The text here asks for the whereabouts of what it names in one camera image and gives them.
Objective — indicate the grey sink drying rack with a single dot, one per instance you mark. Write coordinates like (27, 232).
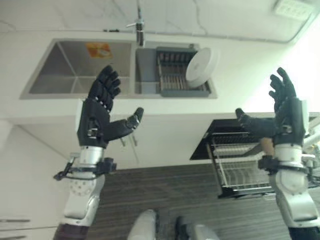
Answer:
(175, 72)

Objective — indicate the silver robot leg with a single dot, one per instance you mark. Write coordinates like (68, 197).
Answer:
(197, 231)
(146, 225)

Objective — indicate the white round plate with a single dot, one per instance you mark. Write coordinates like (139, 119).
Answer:
(198, 67)

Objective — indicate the orange sticker label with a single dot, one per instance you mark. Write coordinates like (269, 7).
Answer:
(98, 50)

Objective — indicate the white wall socket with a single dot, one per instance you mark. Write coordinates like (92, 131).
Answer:
(293, 9)

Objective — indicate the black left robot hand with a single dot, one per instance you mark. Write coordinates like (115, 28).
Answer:
(100, 117)

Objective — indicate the chrome kitchen faucet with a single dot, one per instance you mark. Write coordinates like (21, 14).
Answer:
(139, 25)

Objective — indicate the silver left robot leg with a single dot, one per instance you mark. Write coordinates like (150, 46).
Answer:
(146, 225)

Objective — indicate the silver right robot leg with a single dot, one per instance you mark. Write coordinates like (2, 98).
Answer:
(197, 231)

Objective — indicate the white drawer unit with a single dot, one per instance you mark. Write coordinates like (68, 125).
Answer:
(15, 225)

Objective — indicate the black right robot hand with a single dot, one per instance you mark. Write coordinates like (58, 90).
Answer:
(285, 112)

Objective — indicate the stainless steel double sink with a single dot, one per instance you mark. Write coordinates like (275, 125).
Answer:
(100, 72)

